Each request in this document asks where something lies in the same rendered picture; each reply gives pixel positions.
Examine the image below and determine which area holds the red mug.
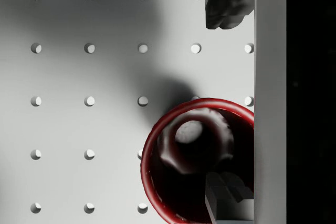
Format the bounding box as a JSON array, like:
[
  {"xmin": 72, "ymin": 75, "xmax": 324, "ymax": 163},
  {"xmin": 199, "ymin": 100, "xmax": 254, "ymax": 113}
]
[{"xmin": 141, "ymin": 98, "xmax": 255, "ymax": 224}]

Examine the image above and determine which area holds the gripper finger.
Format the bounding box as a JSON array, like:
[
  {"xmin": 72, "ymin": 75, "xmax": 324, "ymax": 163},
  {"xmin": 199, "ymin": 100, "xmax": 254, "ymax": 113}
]
[
  {"xmin": 205, "ymin": 171, "xmax": 255, "ymax": 224},
  {"xmin": 205, "ymin": 0, "xmax": 255, "ymax": 30}
]

